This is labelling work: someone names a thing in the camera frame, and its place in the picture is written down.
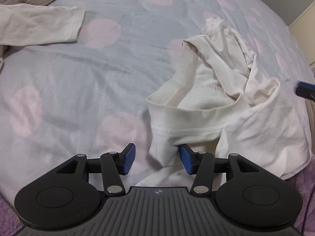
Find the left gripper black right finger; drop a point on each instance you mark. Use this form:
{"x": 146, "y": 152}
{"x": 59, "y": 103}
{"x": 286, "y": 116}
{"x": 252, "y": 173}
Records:
{"x": 244, "y": 193}

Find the blue pink-dotted bed blanket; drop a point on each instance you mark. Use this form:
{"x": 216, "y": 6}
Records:
{"x": 90, "y": 96}

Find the cream long sleeve garment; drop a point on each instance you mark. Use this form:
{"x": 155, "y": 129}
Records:
{"x": 26, "y": 25}

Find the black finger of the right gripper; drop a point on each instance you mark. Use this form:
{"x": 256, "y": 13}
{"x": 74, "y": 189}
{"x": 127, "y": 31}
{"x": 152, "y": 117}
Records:
{"x": 305, "y": 90}

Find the purple fuzzy garment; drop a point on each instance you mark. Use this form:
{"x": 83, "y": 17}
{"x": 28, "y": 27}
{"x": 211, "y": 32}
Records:
{"x": 303, "y": 182}

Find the cream white t-shirt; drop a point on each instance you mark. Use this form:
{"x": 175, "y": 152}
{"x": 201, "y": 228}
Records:
{"x": 221, "y": 101}

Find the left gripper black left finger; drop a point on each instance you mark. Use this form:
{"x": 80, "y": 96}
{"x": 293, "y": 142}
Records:
{"x": 74, "y": 191}

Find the cream wardrobe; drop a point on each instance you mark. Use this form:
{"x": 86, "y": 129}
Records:
{"x": 302, "y": 28}

